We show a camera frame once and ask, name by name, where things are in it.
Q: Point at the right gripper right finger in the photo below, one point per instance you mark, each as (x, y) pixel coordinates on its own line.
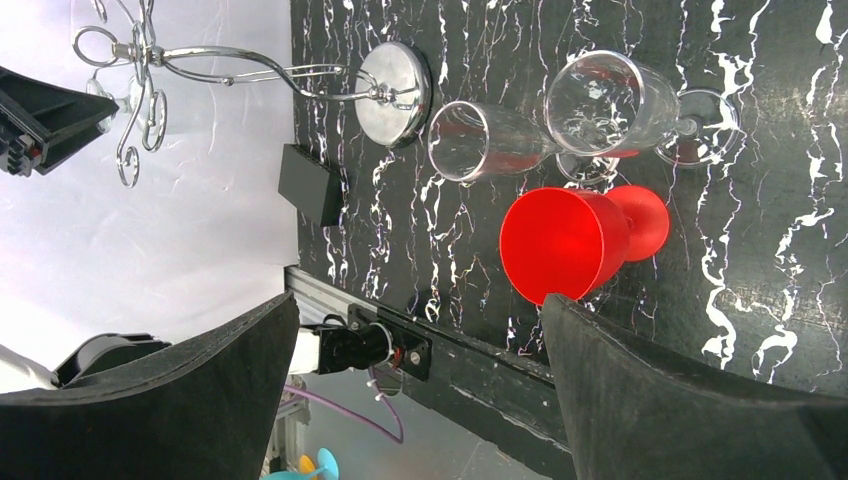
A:
(633, 409)

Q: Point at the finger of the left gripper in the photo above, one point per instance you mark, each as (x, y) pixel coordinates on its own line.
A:
(42, 125)

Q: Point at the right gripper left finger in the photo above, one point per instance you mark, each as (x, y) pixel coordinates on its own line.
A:
(213, 422)

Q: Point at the red wine glass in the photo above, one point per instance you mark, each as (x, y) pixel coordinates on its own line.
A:
(572, 241)

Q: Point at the clear wine glass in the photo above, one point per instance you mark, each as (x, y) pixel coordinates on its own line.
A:
(604, 104)
(190, 106)

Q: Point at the clear champagne flute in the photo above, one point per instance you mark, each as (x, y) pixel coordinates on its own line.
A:
(469, 142)

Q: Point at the chrome wine glass rack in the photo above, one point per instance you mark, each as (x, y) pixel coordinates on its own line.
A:
(391, 91)

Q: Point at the colourful plastic glasses pile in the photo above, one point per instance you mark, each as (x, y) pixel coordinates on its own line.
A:
(323, 467)

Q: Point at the small black block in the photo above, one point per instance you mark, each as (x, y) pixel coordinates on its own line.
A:
(312, 187)

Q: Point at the aluminium frame rail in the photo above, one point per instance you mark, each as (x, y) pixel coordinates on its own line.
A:
(320, 307)

